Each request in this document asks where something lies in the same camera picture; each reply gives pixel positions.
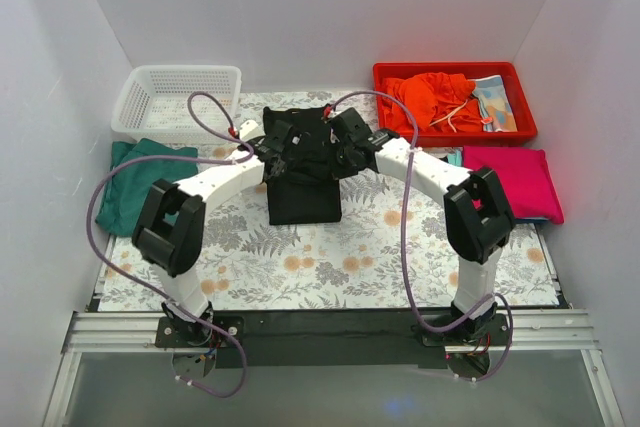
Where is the turquoise folded shirt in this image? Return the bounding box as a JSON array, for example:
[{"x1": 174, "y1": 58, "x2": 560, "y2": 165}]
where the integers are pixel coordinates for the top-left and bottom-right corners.
[{"x1": 443, "y1": 149, "x2": 463, "y2": 167}]

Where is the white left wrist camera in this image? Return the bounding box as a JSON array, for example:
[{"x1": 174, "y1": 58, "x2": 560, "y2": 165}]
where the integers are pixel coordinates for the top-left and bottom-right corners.
[{"x1": 238, "y1": 120, "x2": 264, "y2": 141}]

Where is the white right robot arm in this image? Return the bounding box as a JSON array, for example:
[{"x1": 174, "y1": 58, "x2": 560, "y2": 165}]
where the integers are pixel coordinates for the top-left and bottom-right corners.
[{"x1": 323, "y1": 105, "x2": 515, "y2": 345}]

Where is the floral patterned table mat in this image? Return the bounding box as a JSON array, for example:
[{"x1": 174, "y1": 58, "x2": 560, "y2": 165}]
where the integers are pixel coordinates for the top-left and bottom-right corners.
[{"x1": 95, "y1": 91, "x2": 559, "y2": 312}]

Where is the teal green folded shirt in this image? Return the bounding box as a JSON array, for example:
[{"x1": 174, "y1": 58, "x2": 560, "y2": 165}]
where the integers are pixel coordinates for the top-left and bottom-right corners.
[{"x1": 96, "y1": 138, "x2": 198, "y2": 237}]

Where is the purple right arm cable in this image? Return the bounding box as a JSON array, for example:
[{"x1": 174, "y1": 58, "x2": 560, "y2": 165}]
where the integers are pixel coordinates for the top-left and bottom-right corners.
[{"x1": 323, "y1": 90, "x2": 512, "y2": 382}]

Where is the orange crumpled shirt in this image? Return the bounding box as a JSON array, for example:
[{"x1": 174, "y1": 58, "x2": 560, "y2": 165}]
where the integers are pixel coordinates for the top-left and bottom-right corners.
[{"x1": 381, "y1": 72, "x2": 484, "y2": 135}]

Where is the red plastic bin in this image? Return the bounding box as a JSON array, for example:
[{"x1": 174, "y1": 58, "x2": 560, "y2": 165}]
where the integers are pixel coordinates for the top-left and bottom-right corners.
[{"x1": 372, "y1": 61, "x2": 540, "y2": 148}]

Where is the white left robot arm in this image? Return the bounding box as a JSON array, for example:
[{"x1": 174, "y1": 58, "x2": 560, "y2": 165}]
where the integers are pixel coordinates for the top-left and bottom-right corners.
[{"x1": 132, "y1": 121, "x2": 309, "y2": 347}]

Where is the navy blue folded shirt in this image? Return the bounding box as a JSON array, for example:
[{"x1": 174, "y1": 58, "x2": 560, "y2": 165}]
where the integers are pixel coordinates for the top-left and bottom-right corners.
[{"x1": 515, "y1": 217, "x2": 550, "y2": 224}]

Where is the white plastic basket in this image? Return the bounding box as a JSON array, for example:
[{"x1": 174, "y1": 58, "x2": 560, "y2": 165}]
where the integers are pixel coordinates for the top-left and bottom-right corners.
[{"x1": 111, "y1": 65, "x2": 242, "y2": 146}]

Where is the aluminium mounting rail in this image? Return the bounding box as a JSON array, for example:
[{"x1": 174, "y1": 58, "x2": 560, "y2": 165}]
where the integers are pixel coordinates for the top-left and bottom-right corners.
[{"x1": 44, "y1": 308, "x2": 624, "y2": 426}]

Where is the patterned pastel cloth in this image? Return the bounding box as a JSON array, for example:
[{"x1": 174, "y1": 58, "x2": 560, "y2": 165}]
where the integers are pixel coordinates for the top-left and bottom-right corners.
[{"x1": 472, "y1": 75, "x2": 517, "y2": 133}]

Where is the magenta folded shirt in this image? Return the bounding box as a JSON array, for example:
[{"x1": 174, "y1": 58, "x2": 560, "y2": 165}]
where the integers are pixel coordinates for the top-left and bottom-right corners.
[{"x1": 463, "y1": 146, "x2": 564, "y2": 225}]

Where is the black t shirt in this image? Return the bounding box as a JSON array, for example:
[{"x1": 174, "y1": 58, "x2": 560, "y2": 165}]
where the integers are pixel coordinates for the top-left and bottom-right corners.
[{"x1": 262, "y1": 107, "x2": 342, "y2": 226}]

